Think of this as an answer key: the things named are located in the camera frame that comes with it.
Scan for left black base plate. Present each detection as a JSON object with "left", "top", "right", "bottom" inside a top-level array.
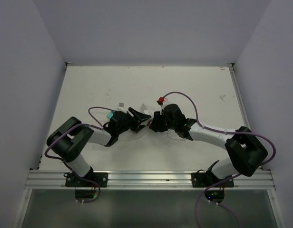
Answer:
[{"left": 63, "top": 172, "right": 108, "bottom": 188}]

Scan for aluminium rail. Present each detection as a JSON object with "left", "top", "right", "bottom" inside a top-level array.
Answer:
[
  {"left": 227, "top": 63, "right": 263, "bottom": 171},
  {"left": 25, "top": 170, "right": 275, "bottom": 190}
]

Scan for teal USB charger plug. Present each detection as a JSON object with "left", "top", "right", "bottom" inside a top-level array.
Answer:
[{"left": 107, "top": 111, "right": 114, "bottom": 119}]

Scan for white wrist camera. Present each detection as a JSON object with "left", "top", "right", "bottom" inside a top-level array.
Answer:
[
  {"left": 117, "top": 102, "right": 126, "bottom": 112},
  {"left": 156, "top": 97, "right": 171, "bottom": 110}
]

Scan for aluminium front rail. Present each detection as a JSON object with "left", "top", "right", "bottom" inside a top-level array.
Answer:
[{"left": 25, "top": 170, "right": 275, "bottom": 190}]

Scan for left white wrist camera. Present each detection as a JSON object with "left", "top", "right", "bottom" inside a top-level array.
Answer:
[{"left": 117, "top": 102, "right": 126, "bottom": 112}]

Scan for aluminium right side rail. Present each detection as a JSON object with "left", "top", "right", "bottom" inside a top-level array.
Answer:
[{"left": 227, "top": 63, "right": 263, "bottom": 171}]

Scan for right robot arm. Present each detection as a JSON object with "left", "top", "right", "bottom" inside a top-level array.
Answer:
[{"left": 149, "top": 104, "right": 268, "bottom": 187}]

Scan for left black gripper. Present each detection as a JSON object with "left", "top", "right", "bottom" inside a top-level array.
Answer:
[{"left": 117, "top": 106, "right": 150, "bottom": 134}]

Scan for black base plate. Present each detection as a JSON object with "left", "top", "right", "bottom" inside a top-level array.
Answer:
[
  {"left": 191, "top": 170, "right": 220, "bottom": 188},
  {"left": 63, "top": 172, "right": 108, "bottom": 188}
]

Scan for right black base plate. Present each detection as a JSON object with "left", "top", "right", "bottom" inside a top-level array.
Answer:
[{"left": 191, "top": 170, "right": 220, "bottom": 188}]

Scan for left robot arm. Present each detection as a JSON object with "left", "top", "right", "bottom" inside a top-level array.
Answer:
[{"left": 44, "top": 107, "right": 154, "bottom": 187}]

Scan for thin white cable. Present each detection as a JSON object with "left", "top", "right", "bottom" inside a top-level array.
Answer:
[{"left": 167, "top": 129, "right": 187, "bottom": 141}]

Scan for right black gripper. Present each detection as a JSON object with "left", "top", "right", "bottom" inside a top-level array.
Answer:
[{"left": 150, "top": 111, "right": 177, "bottom": 133}]

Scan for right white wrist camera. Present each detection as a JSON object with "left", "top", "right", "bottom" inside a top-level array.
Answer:
[{"left": 156, "top": 97, "right": 171, "bottom": 110}]

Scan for white adapter plug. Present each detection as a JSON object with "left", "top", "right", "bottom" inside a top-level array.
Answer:
[{"left": 140, "top": 104, "right": 148, "bottom": 114}]

